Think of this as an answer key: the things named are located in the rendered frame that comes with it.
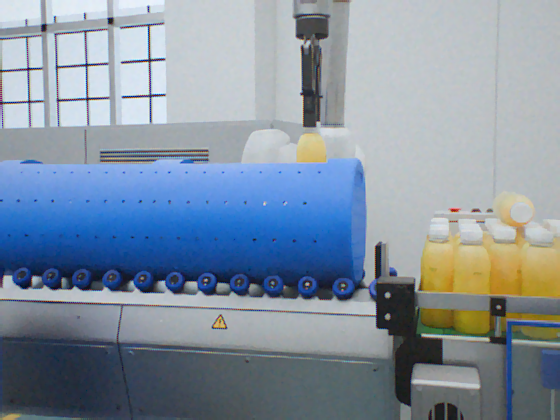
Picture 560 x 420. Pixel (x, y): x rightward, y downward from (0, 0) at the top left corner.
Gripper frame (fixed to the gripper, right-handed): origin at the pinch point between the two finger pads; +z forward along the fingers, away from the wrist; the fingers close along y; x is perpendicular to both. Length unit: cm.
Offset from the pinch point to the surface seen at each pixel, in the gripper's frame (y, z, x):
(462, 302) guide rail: 21, 37, 32
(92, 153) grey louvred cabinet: -170, 3, -149
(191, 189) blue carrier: 12.6, 17.0, -23.9
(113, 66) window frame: -311, -65, -210
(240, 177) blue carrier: 10.6, 14.4, -13.5
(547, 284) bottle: 19, 34, 47
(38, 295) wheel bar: 12, 41, -61
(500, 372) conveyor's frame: 23, 49, 39
